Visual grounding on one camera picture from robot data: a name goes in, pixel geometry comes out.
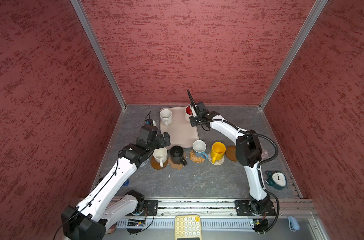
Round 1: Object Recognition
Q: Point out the yellow mug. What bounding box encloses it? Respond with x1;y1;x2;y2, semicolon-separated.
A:
210;142;226;162

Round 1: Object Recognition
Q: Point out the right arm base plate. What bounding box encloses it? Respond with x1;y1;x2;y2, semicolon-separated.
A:
235;200;277;217

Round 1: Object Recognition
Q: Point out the brown wooden coaster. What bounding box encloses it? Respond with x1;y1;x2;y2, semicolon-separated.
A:
226;146;238;162

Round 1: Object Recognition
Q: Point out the pink flower coaster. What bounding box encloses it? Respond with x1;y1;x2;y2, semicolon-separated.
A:
261;145;269;159

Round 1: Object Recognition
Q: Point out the red interior mug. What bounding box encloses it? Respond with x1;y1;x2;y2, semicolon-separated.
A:
185;106;193;122

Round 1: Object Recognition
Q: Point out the yellow keypad calculator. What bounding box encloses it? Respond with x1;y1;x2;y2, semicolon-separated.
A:
174;215;203;240

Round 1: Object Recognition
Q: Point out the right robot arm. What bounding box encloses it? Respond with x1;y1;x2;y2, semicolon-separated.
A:
190;100;279;216

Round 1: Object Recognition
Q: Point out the white mug front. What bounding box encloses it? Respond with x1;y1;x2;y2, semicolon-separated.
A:
153;148;168;166

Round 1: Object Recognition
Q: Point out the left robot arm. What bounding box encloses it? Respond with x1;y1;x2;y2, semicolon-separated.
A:
60;124;170;240

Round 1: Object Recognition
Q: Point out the lavender mug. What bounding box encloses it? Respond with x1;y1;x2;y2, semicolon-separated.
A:
140;159;149;168

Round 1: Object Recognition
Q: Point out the white braided coaster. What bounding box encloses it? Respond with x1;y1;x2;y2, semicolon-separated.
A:
208;155;225;166

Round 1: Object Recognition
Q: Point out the brown glossy coaster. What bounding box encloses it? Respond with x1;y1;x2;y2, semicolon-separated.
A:
150;157;168;170

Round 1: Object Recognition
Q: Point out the beige serving tray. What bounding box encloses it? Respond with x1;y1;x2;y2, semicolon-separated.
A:
160;107;199;150

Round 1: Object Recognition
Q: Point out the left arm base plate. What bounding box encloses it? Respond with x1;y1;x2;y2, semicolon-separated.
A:
126;200;159;217

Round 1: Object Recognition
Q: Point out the brown paw coaster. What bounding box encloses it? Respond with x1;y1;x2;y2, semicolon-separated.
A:
168;159;184;170

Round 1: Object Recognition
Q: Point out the white mug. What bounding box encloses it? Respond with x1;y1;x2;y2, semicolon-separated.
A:
153;148;168;166
159;109;172;126

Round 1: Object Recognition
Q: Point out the teal alarm clock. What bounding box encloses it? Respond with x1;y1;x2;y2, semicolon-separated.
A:
266;171;288;191

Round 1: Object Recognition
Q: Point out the black mug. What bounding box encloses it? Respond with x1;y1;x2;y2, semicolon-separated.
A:
170;146;187;166

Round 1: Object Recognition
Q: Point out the blue floral mug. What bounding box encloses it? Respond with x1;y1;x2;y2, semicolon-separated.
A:
193;140;208;160

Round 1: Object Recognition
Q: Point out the woven rattan coaster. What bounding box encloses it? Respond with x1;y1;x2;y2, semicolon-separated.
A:
190;150;205;164

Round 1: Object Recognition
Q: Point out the light blue small device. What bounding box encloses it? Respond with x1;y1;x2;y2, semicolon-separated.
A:
288;216;300;232

